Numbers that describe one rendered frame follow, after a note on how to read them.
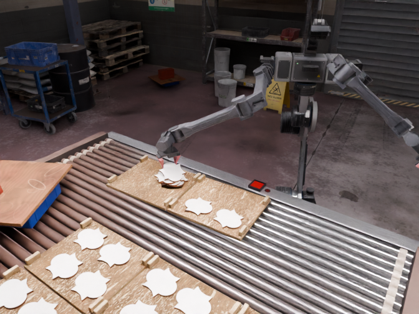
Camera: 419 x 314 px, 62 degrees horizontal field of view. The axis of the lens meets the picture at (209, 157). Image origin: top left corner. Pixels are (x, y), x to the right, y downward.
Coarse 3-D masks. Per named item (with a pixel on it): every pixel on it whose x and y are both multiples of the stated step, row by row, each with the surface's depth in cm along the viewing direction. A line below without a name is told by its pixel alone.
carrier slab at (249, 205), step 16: (192, 192) 188; (208, 192) 188; (224, 192) 188; (240, 192) 188; (176, 208) 176; (224, 208) 176; (240, 208) 176; (256, 208) 176; (208, 224) 165; (240, 240) 158
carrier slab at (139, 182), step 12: (132, 168) 209; (144, 168) 209; (156, 168) 209; (120, 180) 198; (132, 180) 198; (144, 180) 198; (156, 180) 198; (192, 180) 198; (120, 192) 190; (132, 192) 188; (144, 192) 188; (156, 192) 188; (168, 192) 188; (180, 192) 188; (156, 204) 178
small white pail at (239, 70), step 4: (236, 64) 630; (240, 64) 631; (236, 68) 614; (240, 68) 613; (244, 68) 617; (236, 72) 620; (240, 72) 617; (244, 72) 622; (236, 76) 622; (240, 76) 621; (244, 76) 627
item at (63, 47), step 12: (60, 48) 507; (72, 48) 507; (84, 48) 501; (72, 60) 489; (84, 60) 504; (60, 72) 492; (72, 72) 495; (84, 72) 509; (60, 84) 501; (72, 84) 503; (84, 84) 514; (60, 96) 510; (84, 96) 520; (84, 108) 527
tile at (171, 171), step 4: (164, 164) 195; (168, 164) 195; (172, 164) 196; (176, 164) 196; (164, 168) 193; (168, 168) 193; (172, 168) 194; (176, 168) 194; (180, 168) 194; (164, 172) 191; (168, 172) 191; (172, 172) 192; (176, 172) 192; (180, 172) 192; (184, 172) 192; (164, 176) 190; (168, 176) 189; (172, 176) 189; (176, 176) 190; (180, 176) 190; (172, 180) 188; (176, 180) 188; (180, 180) 189
